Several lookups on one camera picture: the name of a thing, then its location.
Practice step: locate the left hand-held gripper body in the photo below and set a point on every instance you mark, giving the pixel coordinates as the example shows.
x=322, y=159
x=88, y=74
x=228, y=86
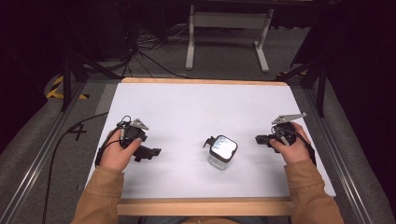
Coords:
x=133, y=132

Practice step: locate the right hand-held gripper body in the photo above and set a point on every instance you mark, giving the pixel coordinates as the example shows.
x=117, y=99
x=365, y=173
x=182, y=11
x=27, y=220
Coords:
x=285, y=129

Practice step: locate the clear square jar black lid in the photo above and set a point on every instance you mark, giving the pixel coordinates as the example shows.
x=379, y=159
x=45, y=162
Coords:
x=221, y=152

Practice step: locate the person's right hand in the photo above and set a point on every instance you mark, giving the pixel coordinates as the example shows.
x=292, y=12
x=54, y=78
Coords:
x=294, y=151

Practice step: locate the person's left hand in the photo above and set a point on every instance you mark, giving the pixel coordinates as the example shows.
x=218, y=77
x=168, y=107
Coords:
x=115, y=155

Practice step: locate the black tripod stand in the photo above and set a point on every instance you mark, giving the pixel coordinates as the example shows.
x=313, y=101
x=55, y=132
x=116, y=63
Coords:
x=311, y=74
x=74, y=68

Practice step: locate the white metal stand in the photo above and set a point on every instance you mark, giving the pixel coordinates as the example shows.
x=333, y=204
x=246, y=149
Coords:
x=229, y=20

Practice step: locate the aluminium rail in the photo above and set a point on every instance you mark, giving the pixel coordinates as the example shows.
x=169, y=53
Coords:
x=34, y=161
x=339, y=155

